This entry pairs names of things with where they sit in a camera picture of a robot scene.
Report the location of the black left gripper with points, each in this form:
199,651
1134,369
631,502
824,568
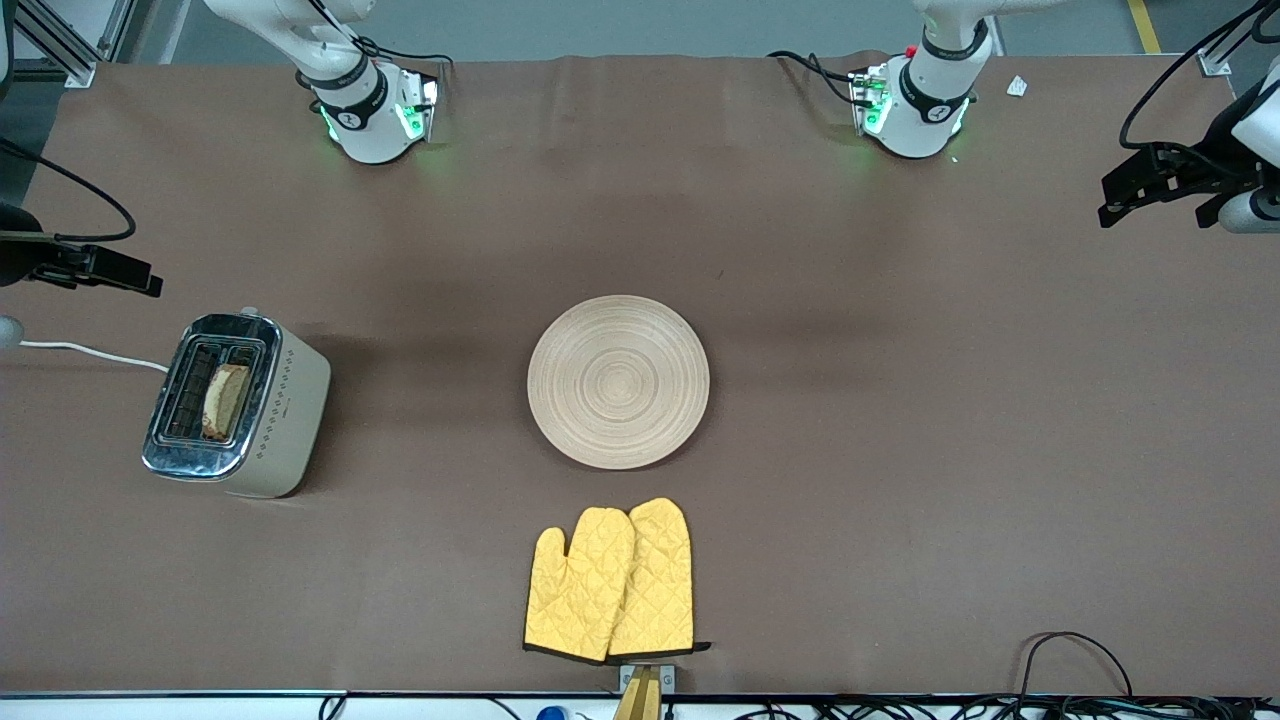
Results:
1213,146

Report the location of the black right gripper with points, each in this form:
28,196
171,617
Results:
20,257

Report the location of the brown toast slice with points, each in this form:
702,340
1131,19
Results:
228,400

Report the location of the round wooden plate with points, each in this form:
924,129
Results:
618,382

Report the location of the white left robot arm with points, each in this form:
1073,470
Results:
930,90

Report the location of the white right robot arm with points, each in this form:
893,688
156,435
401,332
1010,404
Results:
350,110

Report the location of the small white paper scrap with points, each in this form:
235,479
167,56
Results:
1017,86

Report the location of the cream and chrome toaster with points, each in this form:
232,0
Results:
280,400

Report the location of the brown table cover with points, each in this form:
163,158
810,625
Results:
900,400

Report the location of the yellow quilted oven mitt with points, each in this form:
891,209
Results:
580,590
660,580

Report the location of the metal corner bracket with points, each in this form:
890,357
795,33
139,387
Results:
1214,64

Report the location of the aluminium frame profile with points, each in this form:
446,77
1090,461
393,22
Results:
60,45

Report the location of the small metal bracket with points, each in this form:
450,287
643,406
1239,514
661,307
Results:
668,678

